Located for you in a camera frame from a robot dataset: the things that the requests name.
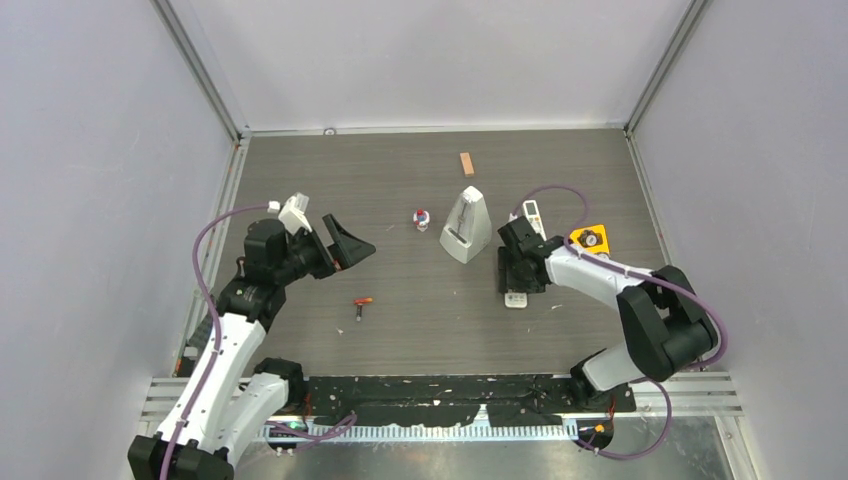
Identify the grey rounded remote control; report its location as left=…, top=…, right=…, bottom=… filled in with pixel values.
left=522, top=200, right=547, bottom=240

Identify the small wooden block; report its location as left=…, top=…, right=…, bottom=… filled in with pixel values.
left=459, top=152, right=475, bottom=178

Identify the small white remote control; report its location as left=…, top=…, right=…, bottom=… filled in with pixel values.
left=504, top=292, right=528, bottom=309

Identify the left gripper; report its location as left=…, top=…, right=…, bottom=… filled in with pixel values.
left=275, top=214, right=374, bottom=286

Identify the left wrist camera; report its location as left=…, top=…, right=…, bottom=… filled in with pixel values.
left=267, top=192, right=313, bottom=236

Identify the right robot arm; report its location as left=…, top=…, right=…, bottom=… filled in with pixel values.
left=498, top=217, right=721, bottom=411

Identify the small red blue figurine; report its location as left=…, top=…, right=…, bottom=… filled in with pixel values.
left=413, top=209, right=430, bottom=232

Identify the yellow triangle toy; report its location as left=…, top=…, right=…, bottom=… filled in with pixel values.
left=569, top=224, right=611, bottom=259

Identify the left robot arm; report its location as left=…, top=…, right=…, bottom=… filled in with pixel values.
left=128, top=214, right=376, bottom=479

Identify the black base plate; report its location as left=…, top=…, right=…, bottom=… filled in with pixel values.
left=286, top=373, right=636, bottom=428

